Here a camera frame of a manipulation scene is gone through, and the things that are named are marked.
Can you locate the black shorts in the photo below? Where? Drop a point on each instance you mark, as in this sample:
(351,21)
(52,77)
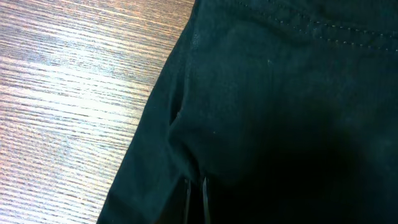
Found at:
(291,106)

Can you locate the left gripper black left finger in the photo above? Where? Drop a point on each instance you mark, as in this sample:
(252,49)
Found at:
(176,208)

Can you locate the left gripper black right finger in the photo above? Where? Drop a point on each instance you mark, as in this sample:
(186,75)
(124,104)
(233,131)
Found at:
(213,201)

